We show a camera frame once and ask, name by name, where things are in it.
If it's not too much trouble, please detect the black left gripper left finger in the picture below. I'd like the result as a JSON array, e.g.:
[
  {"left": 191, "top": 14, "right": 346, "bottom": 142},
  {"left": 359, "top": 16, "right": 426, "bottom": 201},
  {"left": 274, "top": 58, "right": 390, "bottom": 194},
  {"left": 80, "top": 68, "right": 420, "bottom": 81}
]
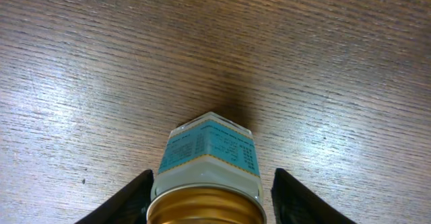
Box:
[{"left": 76, "top": 170, "right": 154, "bottom": 224}]

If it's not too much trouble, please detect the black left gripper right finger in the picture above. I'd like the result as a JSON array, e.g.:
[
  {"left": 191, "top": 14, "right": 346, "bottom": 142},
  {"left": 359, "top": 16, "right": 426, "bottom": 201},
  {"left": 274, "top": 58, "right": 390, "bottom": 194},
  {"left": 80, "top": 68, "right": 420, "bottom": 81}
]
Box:
[{"left": 271, "top": 168, "right": 356, "bottom": 224}]

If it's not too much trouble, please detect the small gold lid jar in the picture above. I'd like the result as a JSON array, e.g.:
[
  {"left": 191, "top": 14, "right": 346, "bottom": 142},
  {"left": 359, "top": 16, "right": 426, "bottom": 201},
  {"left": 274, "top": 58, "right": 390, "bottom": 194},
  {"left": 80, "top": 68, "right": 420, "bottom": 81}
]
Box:
[{"left": 146, "top": 112, "right": 267, "bottom": 223}]

